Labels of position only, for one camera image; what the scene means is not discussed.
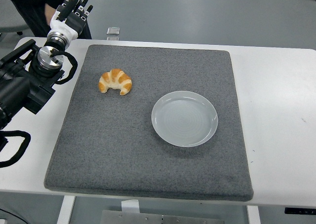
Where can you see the person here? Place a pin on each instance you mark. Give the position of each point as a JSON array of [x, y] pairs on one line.
[[29, 9]]

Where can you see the grey metal plate with screws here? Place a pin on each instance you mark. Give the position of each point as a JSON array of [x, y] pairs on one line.
[[158, 219]]

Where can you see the white table leg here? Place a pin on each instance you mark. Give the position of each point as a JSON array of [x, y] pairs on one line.
[[65, 211], [253, 215]]

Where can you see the grey felt mat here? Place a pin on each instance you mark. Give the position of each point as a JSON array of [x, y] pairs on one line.
[[123, 147]]

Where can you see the pale grey round plate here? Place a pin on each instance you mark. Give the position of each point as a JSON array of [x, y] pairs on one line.
[[184, 119]]

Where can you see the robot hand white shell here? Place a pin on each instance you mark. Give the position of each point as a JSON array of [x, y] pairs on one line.
[[64, 27]]

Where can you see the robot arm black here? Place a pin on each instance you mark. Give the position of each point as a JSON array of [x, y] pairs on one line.
[[17, 85]]

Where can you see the black table control box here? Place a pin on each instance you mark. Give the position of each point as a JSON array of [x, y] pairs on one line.
[[300, 210]]

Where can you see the croissant bread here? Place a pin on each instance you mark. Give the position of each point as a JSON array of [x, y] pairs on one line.
[[116, 79]]

